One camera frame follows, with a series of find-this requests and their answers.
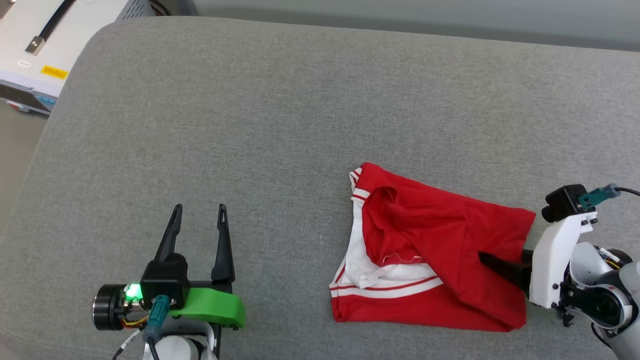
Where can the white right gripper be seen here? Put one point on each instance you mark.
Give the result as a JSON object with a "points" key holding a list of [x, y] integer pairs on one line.
{"points": [[555, 265]]}

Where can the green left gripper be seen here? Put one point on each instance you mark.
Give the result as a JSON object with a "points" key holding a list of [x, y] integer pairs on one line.
{"points": [[210, 305]]}

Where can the red and white basketball jersey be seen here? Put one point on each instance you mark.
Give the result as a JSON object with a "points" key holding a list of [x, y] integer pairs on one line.
{"points": [[440, 250]]}

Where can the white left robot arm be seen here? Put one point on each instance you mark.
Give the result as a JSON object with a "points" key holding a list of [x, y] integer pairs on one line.
{"points": [[182, 347]]}

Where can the black right gripper motor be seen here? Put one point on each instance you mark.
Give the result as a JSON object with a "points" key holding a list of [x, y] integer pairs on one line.
{"points": [[620, 257]]}

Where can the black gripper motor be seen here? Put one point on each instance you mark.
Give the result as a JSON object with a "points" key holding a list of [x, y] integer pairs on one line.
{"points": [[620, 257], [107, 307]]}

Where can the black left gripper motor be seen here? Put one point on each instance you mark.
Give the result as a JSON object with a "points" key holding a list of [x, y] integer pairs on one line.
{"points": [[107, 307]]}

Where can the yellow warning label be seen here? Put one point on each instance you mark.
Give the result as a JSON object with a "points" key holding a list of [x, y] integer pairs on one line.
{"points": [[54, 72]]}

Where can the white metal equipment box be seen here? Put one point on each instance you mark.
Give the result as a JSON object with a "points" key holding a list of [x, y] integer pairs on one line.
{"points": [[75, 45]]}

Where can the white partition panel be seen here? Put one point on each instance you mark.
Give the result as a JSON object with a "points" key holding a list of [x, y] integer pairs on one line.
{"points": [[425, 15]]}

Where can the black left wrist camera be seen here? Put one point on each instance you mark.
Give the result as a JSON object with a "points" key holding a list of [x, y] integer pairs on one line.
{"points": [[165, 280]]}

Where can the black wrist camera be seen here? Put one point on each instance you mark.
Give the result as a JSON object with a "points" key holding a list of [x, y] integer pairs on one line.
{"points": [[165, 280], [562, 202]]}

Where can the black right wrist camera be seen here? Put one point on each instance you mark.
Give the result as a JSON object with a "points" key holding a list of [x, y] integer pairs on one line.
{"points": [[562, 202]]}

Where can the teal left camera connector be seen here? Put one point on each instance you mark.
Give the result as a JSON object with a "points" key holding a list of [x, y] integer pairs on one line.
{"points": [[157, 315]]}

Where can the teal camera connector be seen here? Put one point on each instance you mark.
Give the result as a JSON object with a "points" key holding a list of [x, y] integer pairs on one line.
{"points": [[597, 196], [157, 315]]}

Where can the teal right camera connector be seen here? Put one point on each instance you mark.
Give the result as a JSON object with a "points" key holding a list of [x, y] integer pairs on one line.
{"points": [[597, 196]]}

